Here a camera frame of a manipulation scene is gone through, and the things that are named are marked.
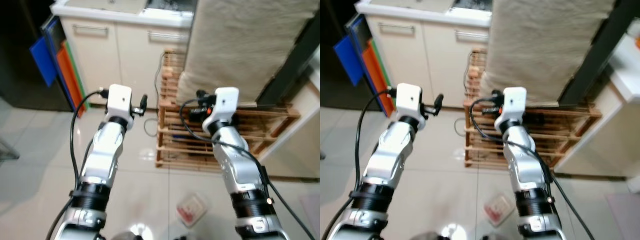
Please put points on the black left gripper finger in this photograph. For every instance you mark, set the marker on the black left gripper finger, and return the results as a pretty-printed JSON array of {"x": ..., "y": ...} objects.
[
  {"x": 144, "y": 102},
  {"x": 439, "y": 103}
]

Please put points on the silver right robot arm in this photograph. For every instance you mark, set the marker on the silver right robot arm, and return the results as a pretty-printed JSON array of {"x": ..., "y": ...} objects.
[
  {"x": 235, "y": 160},
  {"x": 525, "y": 165}
]

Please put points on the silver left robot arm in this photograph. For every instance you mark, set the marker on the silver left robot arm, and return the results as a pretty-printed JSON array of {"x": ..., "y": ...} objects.
[
  {"x": 387, "y": 157},
  {"x": 102, "y": 155}
]

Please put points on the wooden slatted rack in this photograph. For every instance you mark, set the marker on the wooden slatted rack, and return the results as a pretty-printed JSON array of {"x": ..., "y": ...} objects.
[
  {"x": 575, "y": 125},
  {"x": 170, "y": 150}
]

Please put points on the green flat board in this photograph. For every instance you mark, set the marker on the green flat board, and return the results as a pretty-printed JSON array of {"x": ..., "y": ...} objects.
[
  {"x": 74, "y": 65},
  {"x": 381, "y": 62}
]

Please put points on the beige cloth cover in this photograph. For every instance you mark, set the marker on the beige cloth cover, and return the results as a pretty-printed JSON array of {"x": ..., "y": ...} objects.
[
  {"x": 235, "y": 45},
  {"x": 540, "y": 45}
]

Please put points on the blue flat board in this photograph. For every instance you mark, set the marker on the blue flat board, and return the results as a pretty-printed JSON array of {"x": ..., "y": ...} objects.
[
  {"x": 348, "y": 60},
  {"x": 44, "y": 62}
]

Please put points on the steel kitchen sink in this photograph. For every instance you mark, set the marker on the steel kitchen sink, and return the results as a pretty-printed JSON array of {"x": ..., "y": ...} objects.
[
  {"x": 472, "y": 4},
  {"x": 170, "y": 5}
]

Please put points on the white side counter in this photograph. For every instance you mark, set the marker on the white side counter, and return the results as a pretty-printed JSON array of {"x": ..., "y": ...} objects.
[
  {"x": 300, "y": 145},
  {"x": 595, "y": 145}
]

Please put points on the silver robot torso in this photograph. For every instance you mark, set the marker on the silver robot torso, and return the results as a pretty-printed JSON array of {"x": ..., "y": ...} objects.
[{"x": 131, "y": 235}]

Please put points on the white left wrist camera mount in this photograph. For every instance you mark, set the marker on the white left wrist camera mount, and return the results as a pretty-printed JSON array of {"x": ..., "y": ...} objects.
[
  {"x": 407, "y": 100},
  {"x": 120, "y": 100}
]

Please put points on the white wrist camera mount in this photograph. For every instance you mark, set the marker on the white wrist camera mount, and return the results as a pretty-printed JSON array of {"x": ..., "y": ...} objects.
[
  {"x": 407, "y": 100},
  {"x": 225, "y": 102},
  {"x": 120, "y": 100},
  {"x": 515, "y": 102}
]

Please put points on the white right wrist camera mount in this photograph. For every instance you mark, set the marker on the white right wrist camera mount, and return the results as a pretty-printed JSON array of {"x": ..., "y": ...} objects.
[
  {"x": 225, "y": 102},
  {"x": 515, "y": 102}
]

